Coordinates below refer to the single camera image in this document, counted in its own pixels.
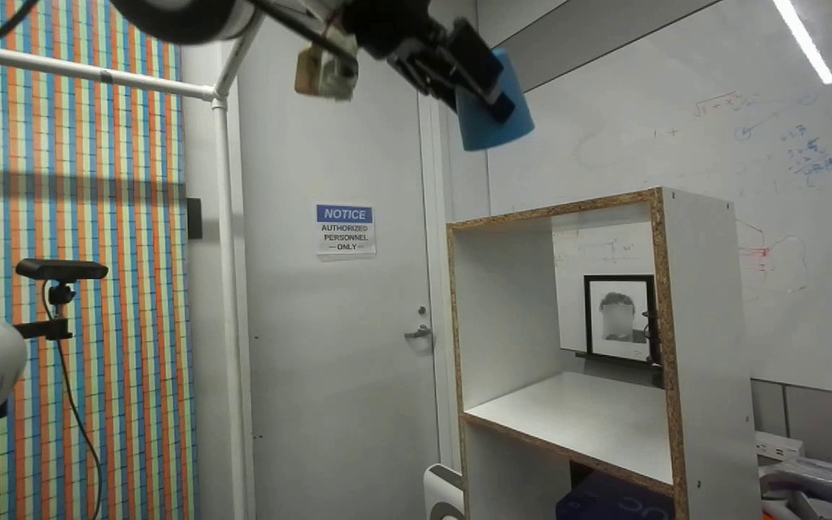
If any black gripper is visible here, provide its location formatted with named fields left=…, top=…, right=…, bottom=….
left=341, top=0, right=515, bottom=123

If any blue cup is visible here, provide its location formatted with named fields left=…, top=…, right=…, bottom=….
left=457, top=49, right=533, bottom=151

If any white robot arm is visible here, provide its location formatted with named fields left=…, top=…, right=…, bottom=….
left=109, top=0, right=517, bottom=123

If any white particleboard shelf unit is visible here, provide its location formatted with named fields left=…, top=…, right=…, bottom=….
left=448, top=188, right=763, bottom=520

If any purple box on shelf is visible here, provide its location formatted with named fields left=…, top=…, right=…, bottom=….
left=554, top=473, right=673, bottom=520

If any white door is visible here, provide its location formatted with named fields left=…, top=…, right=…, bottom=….
left=239, top=26, right=435, bottom=520

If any blue notice sign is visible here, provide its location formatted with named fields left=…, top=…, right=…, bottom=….
left=315, top=205, right=376, bottom=257

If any framed portrait photo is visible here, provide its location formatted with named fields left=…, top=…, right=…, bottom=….
left=584, top=273, right=653, bottom=364

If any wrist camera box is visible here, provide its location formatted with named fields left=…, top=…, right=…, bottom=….
left=295, top=47, right=357, bottom=100

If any white metal frame pole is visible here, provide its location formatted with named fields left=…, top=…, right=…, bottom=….
left=0, top=15, right=263, bottom=520

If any door handle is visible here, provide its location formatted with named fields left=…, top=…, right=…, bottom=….
left=405, top=305, right=435, bottom=353

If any black camera on stand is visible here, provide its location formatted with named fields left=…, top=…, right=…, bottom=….
left=13, top=257, right=107, bottom=340

